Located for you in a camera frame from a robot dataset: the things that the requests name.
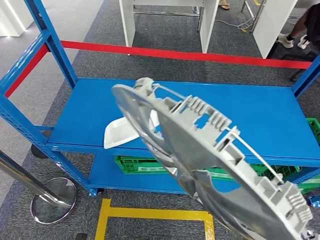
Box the short red barrier belt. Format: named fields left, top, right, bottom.
left=3, top=43, right=49, bottom=99

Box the black round floor base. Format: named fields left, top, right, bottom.
left=30, top=144, right=48, bottom=160

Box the white plastic trim part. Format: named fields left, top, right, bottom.
left=103, top=109, right=162, bottom=150

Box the green plastic crate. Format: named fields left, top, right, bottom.
left=297, top=175, right=320, bottom=195
left=114, top=155, right=176, bottom=175
left=306, top=118, right=320, bottom=146
left=208, top=163, right=300, bottom=182

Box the white floor cable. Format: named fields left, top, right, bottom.
left=214, top=18, right=256, bottom=34

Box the black chair base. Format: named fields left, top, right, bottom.
left=281, top=52, right=318, bottom=83

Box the white desk side panel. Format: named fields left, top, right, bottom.
left=252, top=0, right=299, bottom=60

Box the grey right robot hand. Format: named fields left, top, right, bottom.
left=301, top=229, right=316, bottom=240

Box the person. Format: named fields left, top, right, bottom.
left=277, top=3, right=320, bottom=52

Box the silver wheel hubcap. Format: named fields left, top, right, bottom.
left=111, top=77, right=314, bottom=240

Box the yellow floor tape outline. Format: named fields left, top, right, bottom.
left=94, top=198, right=216, bottom=240

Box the long red barrier belt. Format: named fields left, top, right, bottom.
left=60, top=40, right=312, bottom=70

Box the chrome stanchion post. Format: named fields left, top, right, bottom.
left=0, top=149, right=78, bottom=225

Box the white desk with metal rails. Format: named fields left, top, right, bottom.
left=118, top=0, right=220, bottom=54

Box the blue metal shelf rack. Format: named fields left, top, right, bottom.
left=0, top=0, right=320, bottom=209

